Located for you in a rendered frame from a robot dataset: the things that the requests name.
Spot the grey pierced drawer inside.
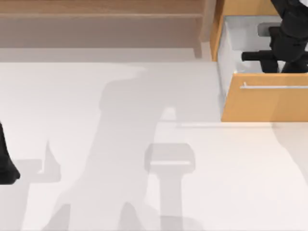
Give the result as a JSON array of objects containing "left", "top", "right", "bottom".
[{"left": 217, "top": 15, "right": 308, "bottom": 74}]

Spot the wooden open shelf unit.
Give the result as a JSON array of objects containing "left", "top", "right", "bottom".
[{"left": 0, "top": 0, "right": 217, "bottom": 58}]

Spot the long metal drawer handle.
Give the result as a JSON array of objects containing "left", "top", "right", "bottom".
[{"left": 240, "top": 82, "right": 308, "bottom": 90}]

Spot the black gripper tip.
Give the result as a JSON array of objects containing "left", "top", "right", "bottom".
[{"left": 0, "top": 122, "right": 21, "bottom": 186}]

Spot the pale wooden cupboard frame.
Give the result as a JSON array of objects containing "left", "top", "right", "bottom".
[{"left": 208, "top": 0, "right": 281, "bottom": 62}]

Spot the pale wooden drawer front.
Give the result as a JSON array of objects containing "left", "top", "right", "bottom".
[{"left": 220, "top": 72, "right": 308, "bottom": 122}]

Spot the pale grey rounded box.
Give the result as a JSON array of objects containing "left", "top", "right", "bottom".
[{"left": 257, "top": 22, "right": 283, "bottom": 38}]

